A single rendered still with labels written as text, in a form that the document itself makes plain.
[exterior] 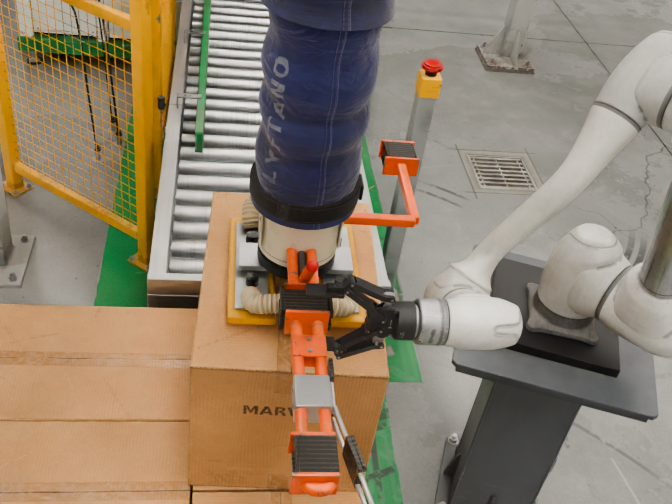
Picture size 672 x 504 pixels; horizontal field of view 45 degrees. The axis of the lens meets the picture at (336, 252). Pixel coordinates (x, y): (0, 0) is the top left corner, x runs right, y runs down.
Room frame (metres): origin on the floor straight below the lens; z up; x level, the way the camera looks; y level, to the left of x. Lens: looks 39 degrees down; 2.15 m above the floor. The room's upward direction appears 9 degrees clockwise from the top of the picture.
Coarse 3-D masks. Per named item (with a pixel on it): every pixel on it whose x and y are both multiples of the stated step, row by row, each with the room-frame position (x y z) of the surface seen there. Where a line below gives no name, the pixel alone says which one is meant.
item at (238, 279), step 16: (240, 224) 1.49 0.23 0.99; (240, 240) 1.43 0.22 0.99; (256, 240) 1.42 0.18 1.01; (240, 272) 1.32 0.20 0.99; (256, 272) 1.33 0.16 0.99; (240, 288) 1.27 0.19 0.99; (272, 288) 1.29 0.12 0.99; (240, 304) 1.22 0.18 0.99; (240, 320) 1.19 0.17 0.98; (256, 320) 1.19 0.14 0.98; (272, 320) 1.20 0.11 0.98
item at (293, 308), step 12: (288, 288) 1.16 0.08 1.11; (300, 288) 1.16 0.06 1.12; (288, 300) 1.13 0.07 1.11; (300, 300) 1.13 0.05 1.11; (312, 300) 1.14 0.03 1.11; (324, 300) 1.14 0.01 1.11; (288, 312) 1.08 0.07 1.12; (300, 312) 1.09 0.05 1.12; (312, 312) 1.09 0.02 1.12; (324, 312) 1.10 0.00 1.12; (288, 324) 1.08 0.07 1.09; (324, 324) 1.10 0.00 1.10
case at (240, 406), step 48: (240, 336) 1.18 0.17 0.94; (288, 336) 1.20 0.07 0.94; (336, 336) 1.22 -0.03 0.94; (192, 384) 1.08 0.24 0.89; (240, 384) 1.09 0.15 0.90; (288, 384) 1.10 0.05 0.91; (336, 384) 1.12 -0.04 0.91; (384, 384) 1.13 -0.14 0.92; (192, 432) 1.08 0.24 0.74; (240, 432) 1.09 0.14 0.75; (288, 432) 1.10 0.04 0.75; (192, 480) 1.08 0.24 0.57; (240, 480) 1.09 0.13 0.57; (288, 480) 1.11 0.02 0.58
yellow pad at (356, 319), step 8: (344, 224) 1.56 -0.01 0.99; (344, 232) 1.52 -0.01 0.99; (352, 232) 1.54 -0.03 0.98; (344, 240) 1.49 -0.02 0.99; (352, 240) 1.50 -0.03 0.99; (352, 248) 1.47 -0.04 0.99; (352, 256) 1.44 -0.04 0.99; (352, 264) 1.42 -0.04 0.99; (320, 280) 1.34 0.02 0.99; (328, 280) 1.34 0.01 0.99; (336, 280) 1.32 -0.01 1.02; (360, 312) 1.26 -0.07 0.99; (336, 320) 1.23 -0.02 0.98; (344, 320) 1.23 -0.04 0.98; (352, 320) 1.24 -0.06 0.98; (360, 320) 1.24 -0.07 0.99
